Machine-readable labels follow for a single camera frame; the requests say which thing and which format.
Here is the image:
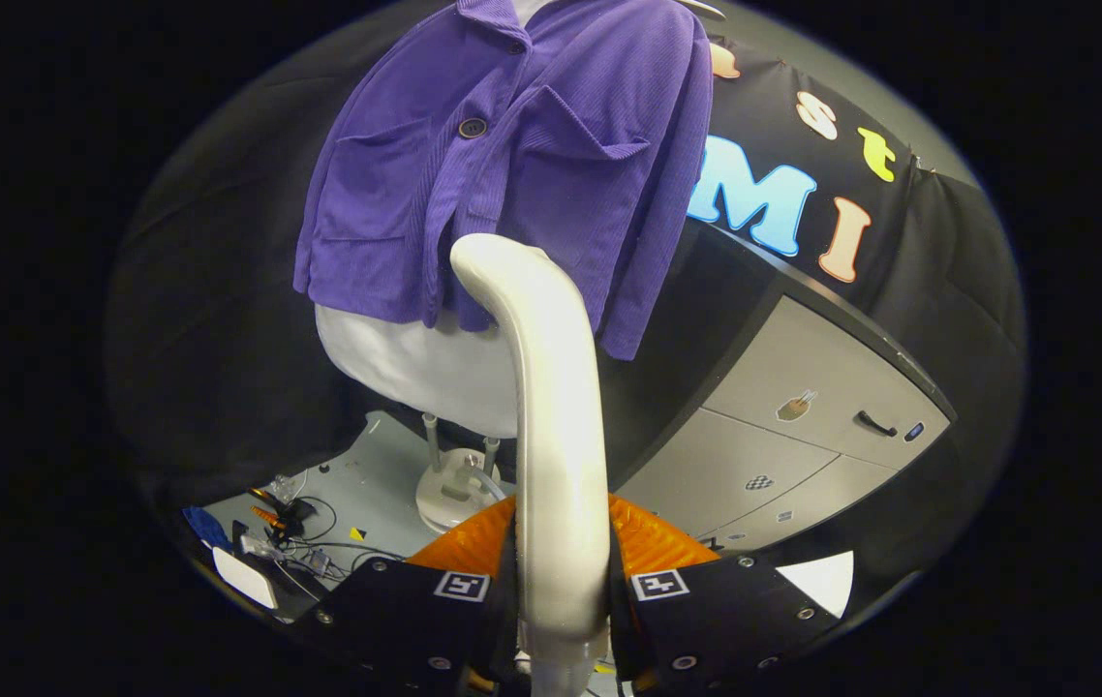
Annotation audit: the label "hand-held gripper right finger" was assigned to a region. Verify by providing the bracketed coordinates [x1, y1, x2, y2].
[606, 494, 847, 696]

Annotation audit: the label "orange-handled pliers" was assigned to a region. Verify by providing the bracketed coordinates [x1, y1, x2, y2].
[249, 487, 315, 538]

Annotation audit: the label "white steamer base unit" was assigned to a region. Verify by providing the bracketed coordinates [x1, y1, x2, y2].
[415, 411, 513, 533]

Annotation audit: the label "white garment steamer head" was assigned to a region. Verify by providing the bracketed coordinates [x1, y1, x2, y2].
[449, 232, 612, 669]

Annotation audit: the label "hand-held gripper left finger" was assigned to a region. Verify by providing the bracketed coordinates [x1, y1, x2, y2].
[314, 494, 520, 697]

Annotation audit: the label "grey drawer cabinet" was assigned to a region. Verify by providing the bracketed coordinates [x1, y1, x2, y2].
[599, 221, 959, 562]

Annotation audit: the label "tangle of black cables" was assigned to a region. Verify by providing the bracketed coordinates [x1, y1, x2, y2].
[280, 496, 407, 584]

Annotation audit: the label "purple corduroy jacket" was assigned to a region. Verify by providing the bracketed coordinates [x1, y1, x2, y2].
[292, 0, 715, 362]

